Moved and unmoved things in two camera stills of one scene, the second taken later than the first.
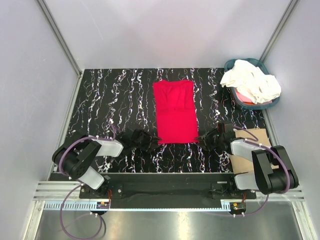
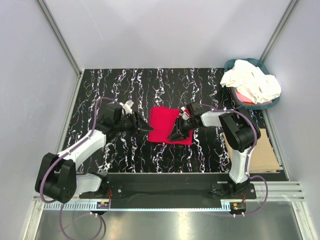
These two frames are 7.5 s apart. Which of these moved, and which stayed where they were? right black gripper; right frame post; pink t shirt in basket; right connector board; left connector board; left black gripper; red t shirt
Moved: left black gripper; right black gripper; red t shirt
Stayed: right frame post; right connector board; left connector board; pink t shirt in basket
